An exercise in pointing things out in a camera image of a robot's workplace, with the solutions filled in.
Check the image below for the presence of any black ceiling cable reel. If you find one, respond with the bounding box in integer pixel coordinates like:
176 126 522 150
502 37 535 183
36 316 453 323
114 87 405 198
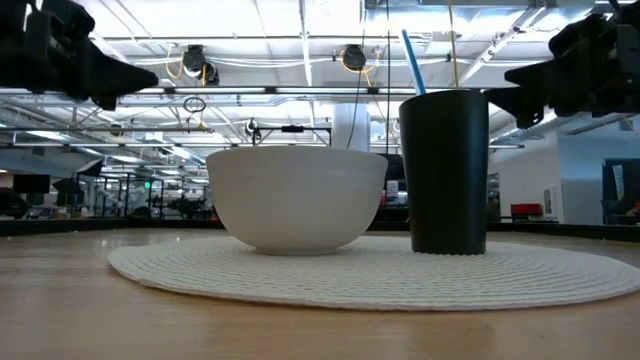
181 43 221 87
341 43 368 72

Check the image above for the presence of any blue plastic straw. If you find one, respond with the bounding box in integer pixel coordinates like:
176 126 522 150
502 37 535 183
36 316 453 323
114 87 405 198
400 28 428 96

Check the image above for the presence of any red box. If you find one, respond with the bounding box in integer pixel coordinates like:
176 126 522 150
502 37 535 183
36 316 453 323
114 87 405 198
510 203 545 221

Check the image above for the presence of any black overhead frame rig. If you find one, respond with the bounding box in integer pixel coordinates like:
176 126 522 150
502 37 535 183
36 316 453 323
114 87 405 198
251 124 333 148

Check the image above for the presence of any white ceramic bowl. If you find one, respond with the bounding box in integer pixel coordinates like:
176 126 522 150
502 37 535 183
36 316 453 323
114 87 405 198
205 145 389 257

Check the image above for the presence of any dark tall plastic cup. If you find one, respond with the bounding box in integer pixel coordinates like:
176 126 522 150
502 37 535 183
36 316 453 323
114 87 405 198
398 89 490 257

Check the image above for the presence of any white building column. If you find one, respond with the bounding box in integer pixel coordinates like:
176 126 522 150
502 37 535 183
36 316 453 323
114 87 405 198
332 102 371 151

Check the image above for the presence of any black cabinet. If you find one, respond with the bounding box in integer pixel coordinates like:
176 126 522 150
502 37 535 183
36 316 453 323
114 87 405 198
383 153 409 221

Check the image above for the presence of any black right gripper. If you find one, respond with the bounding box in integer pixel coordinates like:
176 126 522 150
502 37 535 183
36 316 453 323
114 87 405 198
486 13 640 130

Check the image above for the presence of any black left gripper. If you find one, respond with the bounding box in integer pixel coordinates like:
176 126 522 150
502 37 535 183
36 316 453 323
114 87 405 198
0 9 159 112

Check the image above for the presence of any yellow hanging cable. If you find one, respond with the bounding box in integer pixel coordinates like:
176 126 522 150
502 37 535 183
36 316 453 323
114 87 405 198
446 0 460 92

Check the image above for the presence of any black workstation frame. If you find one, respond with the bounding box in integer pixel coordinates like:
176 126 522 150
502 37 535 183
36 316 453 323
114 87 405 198
74 172 165 219

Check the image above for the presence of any black monitor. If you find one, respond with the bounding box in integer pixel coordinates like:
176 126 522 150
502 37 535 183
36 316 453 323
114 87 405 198
12 173 51 195

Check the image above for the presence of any black table border rail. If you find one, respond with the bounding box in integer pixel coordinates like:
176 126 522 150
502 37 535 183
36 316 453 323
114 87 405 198
0 217 640 242

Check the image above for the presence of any white woven round placemat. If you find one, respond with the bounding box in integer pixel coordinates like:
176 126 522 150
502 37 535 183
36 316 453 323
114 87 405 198
107 234 640 313

